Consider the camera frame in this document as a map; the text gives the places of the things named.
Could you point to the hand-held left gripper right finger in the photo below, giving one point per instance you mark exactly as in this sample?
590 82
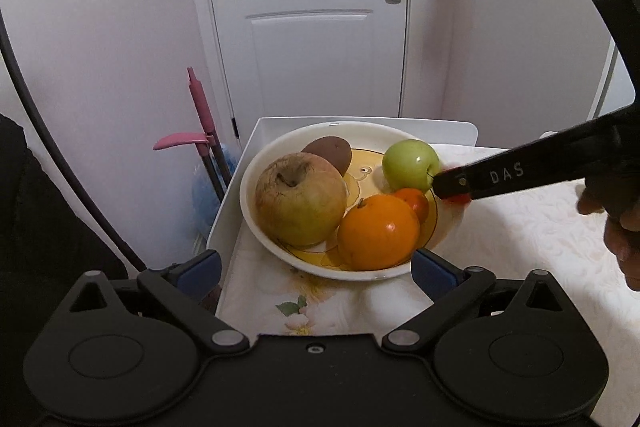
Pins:
432 274

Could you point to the red cherry tomato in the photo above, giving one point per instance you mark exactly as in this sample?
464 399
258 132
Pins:
460 201

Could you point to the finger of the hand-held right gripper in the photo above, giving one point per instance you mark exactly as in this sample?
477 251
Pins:
505 174

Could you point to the green apple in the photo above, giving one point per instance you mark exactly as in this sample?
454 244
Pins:
407 164

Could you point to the person's right hand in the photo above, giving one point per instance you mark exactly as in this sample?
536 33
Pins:
625 252

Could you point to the white panel door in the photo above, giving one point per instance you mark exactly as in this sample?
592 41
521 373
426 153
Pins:
310 72

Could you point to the large orange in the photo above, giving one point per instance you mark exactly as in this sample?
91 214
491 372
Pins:
377 232

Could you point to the blue fluffy duster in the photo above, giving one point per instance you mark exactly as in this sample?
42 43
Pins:
205 202

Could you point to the floral tablecloth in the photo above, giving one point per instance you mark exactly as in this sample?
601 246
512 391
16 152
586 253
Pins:
525 247

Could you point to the black curved tube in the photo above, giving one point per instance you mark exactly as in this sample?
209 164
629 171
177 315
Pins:
141 265

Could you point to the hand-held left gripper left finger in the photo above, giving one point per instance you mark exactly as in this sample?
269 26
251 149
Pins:
200 274

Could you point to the brown kiwi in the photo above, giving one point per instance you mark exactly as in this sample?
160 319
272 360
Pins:
332 152

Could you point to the large yellow-brown apple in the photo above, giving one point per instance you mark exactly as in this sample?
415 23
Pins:
300 202

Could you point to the cream bowl with bear print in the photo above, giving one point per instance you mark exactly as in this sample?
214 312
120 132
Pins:
445 232

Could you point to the small tangerine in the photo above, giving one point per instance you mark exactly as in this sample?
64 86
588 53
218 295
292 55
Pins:
417 202

